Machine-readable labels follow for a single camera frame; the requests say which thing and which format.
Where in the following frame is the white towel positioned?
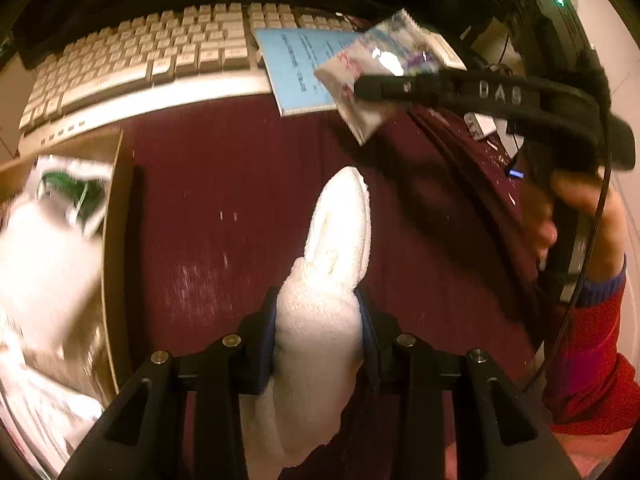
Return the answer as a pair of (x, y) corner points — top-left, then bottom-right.
(240, 167), (371, 479)

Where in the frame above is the colourful floral snack pouch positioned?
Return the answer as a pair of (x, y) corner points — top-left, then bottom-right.
(314, 10), (465, 144)

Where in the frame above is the green white granule sachet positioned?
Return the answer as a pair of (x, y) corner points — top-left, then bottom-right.
(28, 155), (113, 238)

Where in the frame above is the red sleeve forearm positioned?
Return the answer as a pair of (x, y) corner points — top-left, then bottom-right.
(542, 273), (639, 436)

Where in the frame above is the person right hand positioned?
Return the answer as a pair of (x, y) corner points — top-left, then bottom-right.
(519, 169), (629, 286)

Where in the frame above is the smartphone with lit screen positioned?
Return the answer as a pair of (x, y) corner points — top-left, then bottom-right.
(504, 154), (527, 180)

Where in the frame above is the white usb charger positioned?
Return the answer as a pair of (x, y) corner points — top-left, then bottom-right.
(463, 112), (497, 141)

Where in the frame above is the cardboard box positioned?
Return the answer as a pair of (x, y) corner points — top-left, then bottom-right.
(1, 127), (132, 405)

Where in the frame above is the dark red cloth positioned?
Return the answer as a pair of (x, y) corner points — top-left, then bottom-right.
(111, 96), (540, 384)

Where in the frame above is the light blue booklet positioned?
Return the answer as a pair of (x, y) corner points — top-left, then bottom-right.
(254, 28), (359, 117)

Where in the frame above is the white keyboard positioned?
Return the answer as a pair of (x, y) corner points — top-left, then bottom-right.
(17, 1), (355, 155)

